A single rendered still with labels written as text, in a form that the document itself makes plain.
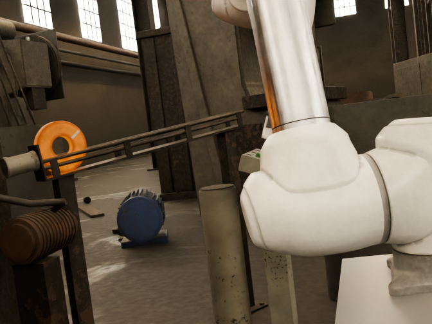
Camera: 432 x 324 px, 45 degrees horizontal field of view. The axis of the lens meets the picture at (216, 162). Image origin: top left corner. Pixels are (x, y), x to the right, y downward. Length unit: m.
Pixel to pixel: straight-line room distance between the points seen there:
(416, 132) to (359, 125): 2.01
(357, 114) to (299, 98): 2.03
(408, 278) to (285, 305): 0.81
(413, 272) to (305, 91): 0.34
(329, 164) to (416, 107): 2.18
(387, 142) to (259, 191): 0.23
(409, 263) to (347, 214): 0.15
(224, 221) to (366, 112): 1.49
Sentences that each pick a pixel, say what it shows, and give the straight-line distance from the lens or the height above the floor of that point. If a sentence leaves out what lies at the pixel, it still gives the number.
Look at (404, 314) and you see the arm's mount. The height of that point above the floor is 0.41.
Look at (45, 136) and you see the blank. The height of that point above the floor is 0.74.
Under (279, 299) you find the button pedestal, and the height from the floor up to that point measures 0.15.
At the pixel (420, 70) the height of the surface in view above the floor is 0.98.
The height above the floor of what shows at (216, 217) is 0.43.
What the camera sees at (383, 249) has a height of 0.19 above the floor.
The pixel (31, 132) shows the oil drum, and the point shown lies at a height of 0.82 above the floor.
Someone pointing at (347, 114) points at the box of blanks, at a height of 0.69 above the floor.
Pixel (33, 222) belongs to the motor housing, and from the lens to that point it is 1.45.
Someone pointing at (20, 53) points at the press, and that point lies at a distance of 9.26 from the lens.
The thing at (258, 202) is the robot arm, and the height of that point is 0.58.
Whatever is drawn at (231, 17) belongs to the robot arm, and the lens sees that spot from 1.52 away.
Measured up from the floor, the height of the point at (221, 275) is 0.25.
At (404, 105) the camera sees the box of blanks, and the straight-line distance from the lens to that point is 2.96.
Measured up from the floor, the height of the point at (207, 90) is 0.97.
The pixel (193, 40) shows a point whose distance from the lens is 3.87.
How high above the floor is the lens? 0.71
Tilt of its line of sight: 4 degrees down
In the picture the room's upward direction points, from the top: 7 degrees counter-clockwise
